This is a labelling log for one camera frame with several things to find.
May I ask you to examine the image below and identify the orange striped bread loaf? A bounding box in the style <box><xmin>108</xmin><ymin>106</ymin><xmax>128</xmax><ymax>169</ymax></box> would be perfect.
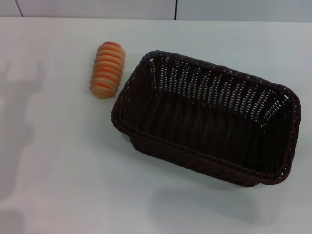
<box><xmin>89</xmin><ymin>41</ymin><xmax>126</xmax><ymax>100</ymax></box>

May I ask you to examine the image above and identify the black woven rectangular basket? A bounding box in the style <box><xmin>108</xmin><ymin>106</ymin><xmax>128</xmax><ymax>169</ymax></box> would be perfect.
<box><xmin>111</xmin><ymin>50</ymin><xmax>302</xmax><ymax>188</ymax></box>

